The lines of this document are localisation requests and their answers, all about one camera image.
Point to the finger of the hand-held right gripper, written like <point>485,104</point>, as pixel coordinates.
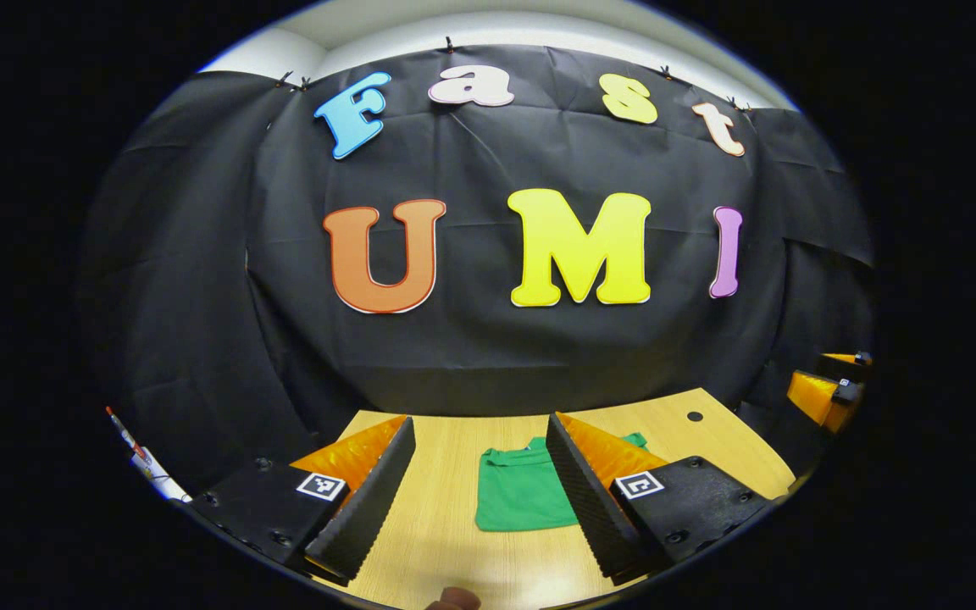
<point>844,368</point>
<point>810,396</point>

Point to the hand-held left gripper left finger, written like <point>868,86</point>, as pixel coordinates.
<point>374,508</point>

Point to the black backdrop cloth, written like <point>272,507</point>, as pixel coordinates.
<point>496,356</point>

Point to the white red printed board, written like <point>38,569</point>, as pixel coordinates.
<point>145,457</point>

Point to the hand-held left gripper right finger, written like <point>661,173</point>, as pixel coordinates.
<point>590,508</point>

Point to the green T-shirt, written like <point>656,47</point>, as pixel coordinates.
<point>522,491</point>

